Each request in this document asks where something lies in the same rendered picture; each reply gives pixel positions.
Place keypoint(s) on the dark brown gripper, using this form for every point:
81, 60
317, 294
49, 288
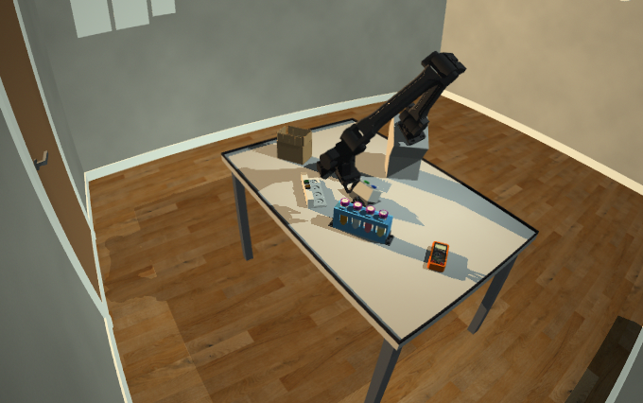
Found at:
352, 178

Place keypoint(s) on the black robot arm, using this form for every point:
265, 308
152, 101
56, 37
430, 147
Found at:
448, 69

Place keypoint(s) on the black table edge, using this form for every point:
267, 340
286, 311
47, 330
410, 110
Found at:
335, 277

